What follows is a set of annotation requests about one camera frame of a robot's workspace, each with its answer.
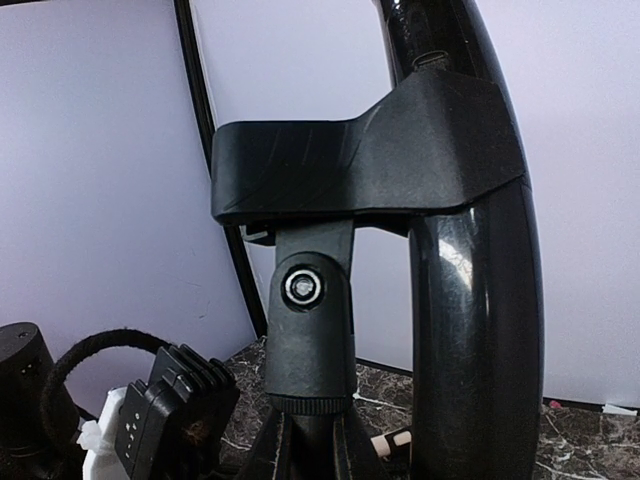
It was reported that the white paper scrap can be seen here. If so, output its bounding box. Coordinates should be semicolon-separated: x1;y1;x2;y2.
602;404;639;416

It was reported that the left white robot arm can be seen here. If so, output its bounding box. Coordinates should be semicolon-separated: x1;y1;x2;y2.
1;322;82;479

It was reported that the black microphone orange ring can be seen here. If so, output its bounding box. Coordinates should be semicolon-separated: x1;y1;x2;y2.
375;0;546;480

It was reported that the black corner frame post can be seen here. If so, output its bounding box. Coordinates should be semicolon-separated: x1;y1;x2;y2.
172;0;269;346

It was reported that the black microphone stand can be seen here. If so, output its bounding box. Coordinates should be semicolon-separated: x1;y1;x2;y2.
212;67;542;479

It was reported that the cream white toy microphone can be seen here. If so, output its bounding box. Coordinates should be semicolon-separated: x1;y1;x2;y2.
371;429;412;459

